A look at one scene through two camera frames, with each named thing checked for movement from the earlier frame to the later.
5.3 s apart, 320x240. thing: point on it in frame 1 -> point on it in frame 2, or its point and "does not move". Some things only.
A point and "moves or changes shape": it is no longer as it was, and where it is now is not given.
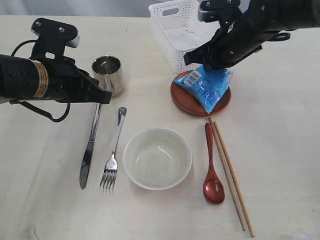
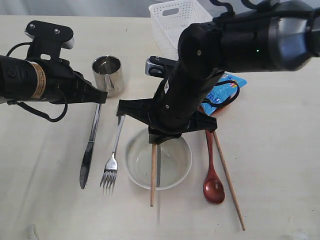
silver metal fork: x=109 y=175 does not move
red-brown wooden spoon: x=213 y=188 does not move
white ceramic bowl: x=157 y=159 does not move
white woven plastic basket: x=179 y=30 does not move
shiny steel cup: x=107 y=70 does not move
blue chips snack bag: x=205 y=86 moves or changes shape
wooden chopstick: x=226 y=173 does not move
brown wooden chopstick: x=224 y=151 -> x=154 y=147
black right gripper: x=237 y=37 -> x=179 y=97
